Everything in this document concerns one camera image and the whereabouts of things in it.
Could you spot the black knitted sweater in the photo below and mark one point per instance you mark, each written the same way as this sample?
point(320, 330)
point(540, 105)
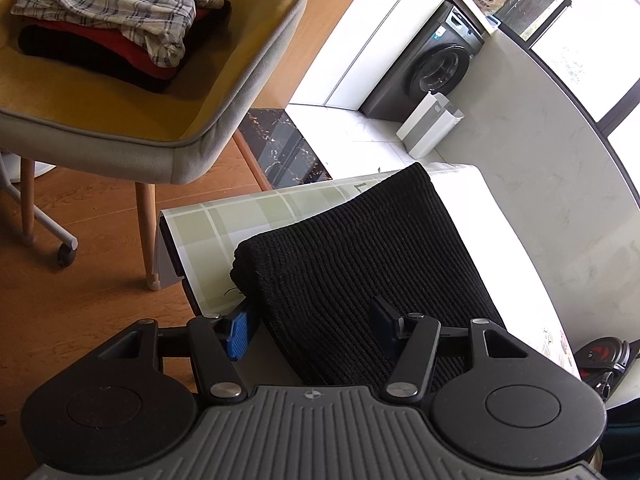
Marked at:
point(350, 260)

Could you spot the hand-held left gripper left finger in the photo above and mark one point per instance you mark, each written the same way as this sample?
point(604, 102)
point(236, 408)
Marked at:
point(239, 332)

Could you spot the dark framed window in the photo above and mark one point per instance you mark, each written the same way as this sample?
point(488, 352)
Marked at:
point(575, 50)

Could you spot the red folded garment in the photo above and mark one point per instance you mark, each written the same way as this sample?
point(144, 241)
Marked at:
point(120, 52)

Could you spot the black red round device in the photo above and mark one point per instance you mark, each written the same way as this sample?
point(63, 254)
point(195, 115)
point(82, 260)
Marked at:
point(600, 355)

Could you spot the white rolling chair base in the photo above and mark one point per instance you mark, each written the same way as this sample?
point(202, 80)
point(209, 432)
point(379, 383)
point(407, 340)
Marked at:
point(45, 220)

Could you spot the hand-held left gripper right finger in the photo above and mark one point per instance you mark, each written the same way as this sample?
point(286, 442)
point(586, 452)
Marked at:
point(382, 317)

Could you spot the grey washing machine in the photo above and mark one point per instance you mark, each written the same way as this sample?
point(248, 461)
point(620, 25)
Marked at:
point(425, 60)

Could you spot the white trash bin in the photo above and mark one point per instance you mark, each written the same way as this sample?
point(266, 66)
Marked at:
point(425, 127)

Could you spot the white base cabinet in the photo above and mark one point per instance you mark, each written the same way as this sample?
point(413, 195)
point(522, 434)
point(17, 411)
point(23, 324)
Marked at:
point(360, 35)

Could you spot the yellow upholstered chair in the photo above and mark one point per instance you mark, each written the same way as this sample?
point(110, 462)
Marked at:
point(125, 100)

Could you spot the black folded garment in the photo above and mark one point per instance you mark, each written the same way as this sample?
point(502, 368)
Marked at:
point(75, 55)

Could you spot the wooden partition panel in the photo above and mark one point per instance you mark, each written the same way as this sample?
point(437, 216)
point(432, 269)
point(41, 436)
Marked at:
point(320, 20)

